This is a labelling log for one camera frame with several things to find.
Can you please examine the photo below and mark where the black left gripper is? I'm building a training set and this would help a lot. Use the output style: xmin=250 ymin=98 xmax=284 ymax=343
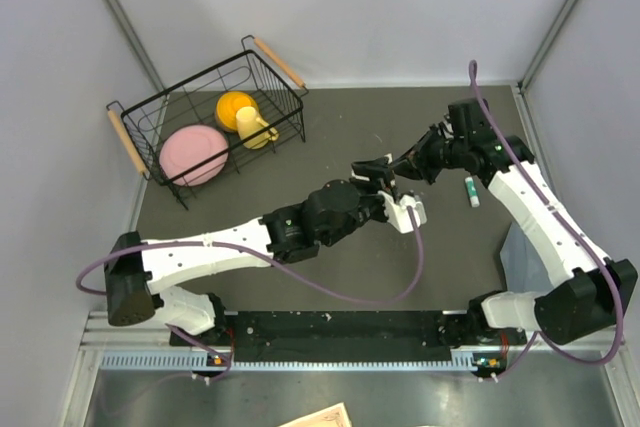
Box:
xmin=321 ymin=156 xmax=399 ymax=248

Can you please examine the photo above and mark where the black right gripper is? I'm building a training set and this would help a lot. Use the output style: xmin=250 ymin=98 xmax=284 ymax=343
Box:
xmin=388 ymin=124 xmax=468 ymax=185

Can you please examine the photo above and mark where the grey blue envelope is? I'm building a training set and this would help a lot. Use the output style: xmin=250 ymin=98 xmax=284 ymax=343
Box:
xmin=499 ymin=222 xmax=552 ymax=293

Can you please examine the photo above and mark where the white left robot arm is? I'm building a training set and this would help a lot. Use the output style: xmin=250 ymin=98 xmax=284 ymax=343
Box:
xmin=104 ymin=157 xmax=422 ymax=344

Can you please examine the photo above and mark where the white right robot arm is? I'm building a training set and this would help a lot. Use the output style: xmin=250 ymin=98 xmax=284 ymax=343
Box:
xmin=391 ymin=99 xmax=638 ymax=345

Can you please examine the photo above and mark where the green white glue stick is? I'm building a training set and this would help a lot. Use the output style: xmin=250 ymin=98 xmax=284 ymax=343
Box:
xmin=464 ymin=176 xmax=480 ymax=208

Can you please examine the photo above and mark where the pale yellow mug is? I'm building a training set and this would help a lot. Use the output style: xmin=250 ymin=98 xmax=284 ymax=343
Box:
xmin=236 ymin=106 xmax=279 ymax=150

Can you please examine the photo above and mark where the orange bowl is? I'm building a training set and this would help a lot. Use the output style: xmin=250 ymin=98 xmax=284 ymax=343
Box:
xmin=215 ymin=91 xmax=258 ymax=133

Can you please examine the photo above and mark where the pink plate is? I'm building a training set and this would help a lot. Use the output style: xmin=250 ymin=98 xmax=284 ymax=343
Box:
xmin=159 ymin=125 xmax=229 ymax=186

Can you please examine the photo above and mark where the brown patterned paper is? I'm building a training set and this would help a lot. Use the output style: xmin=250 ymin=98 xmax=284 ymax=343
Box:
xmin=281 ymin=403 xmax=352 ymax=427

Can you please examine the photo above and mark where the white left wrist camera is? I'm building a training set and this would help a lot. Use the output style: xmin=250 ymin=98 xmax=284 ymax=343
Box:
xmin=378 ymin=191 xmax=427 ymax=234

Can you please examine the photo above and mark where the black wire dish basket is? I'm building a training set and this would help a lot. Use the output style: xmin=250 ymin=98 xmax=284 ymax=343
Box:
xmin=106 ymin=35 xmax=309 ymax=208

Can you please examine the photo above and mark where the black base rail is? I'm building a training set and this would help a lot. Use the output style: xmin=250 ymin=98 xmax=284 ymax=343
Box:
xmin=195 ymin=310 xmax=526 ymax=362

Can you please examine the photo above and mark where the grey slotted cable duct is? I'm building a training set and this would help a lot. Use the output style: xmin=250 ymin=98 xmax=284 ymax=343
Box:
xmin=100 ymin=350 xmax=504 ymax=372

